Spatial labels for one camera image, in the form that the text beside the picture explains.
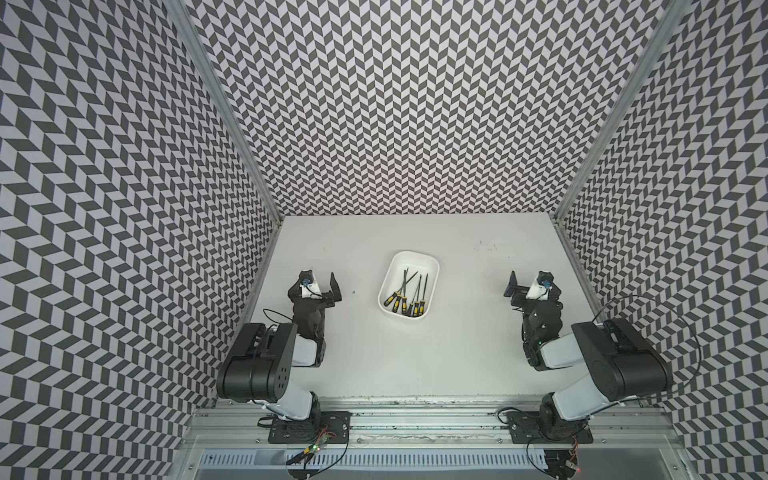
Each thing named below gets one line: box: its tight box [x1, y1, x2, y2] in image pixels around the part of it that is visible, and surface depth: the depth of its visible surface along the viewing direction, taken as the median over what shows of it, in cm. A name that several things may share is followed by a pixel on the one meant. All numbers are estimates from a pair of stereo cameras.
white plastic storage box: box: [377, 250, 440, 320], surface depth 98 cm
